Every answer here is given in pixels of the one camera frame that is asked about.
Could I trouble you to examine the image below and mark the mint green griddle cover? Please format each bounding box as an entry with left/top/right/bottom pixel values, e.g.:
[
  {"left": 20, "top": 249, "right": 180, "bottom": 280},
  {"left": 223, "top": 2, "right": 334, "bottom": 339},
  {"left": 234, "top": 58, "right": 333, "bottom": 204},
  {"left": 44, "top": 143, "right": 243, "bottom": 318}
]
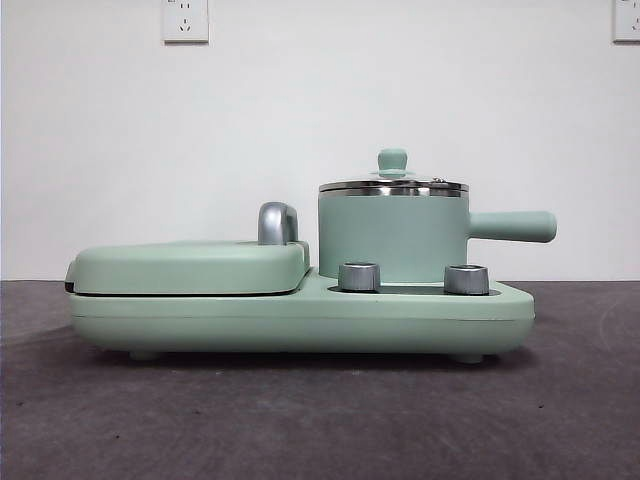
[{"left": 63, "top": 239, "right": 312, "bottom": 297}]

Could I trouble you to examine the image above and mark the chrome cover handle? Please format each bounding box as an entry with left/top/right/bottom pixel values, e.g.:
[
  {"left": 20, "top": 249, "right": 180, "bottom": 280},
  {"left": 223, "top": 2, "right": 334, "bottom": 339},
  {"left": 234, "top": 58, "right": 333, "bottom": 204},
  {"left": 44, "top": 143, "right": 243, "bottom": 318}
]
[{"left": 257, "top": 200, "right": 302, "bottom": 247}]

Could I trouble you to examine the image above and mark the mint green steamer pot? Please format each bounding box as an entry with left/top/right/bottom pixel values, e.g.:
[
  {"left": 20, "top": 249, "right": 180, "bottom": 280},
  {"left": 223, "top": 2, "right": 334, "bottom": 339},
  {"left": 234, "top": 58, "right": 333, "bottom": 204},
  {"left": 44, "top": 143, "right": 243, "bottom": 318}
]
[{"left": 317, "top": 182, "right": 559, "bottom": 280}]

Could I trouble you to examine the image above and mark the white wall socket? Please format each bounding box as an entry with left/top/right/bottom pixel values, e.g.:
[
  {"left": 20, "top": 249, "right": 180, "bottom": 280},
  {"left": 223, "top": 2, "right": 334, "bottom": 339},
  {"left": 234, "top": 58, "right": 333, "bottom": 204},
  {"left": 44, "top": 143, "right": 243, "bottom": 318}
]
[
  {"left": 163, "top": 0, "right": 210, "bottom": 44},
  {"left": 613, "top": 0, "right": 640, "bottom": 44}
]

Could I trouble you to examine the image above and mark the silver control knob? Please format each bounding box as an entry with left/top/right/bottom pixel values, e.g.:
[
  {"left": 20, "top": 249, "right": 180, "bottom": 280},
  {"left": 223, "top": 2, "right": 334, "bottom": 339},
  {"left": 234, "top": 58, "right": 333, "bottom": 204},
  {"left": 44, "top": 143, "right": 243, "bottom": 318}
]
[
  {"left": 337, "top": 260, "right": 381, "bottom": 292},
  {"left": 443, "top": 263, "right": 490, "bottom": 296}
]

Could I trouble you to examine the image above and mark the mint green breakfast machine base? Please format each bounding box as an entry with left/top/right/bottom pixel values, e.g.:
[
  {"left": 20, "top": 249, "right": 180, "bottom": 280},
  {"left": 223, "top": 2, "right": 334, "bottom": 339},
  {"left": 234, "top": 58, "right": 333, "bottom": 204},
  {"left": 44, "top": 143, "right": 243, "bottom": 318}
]
[{"left": 68, "top": 264, "right": 536, "bottom": 362}]

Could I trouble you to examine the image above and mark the glass lid with green knob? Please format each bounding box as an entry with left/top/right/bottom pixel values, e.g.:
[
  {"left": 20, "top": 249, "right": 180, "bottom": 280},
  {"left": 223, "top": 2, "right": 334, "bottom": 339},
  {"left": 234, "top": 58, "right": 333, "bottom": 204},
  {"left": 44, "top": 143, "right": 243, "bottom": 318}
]
[{"left": 319, "top": 146, "right": 472, "bottom": 194}]

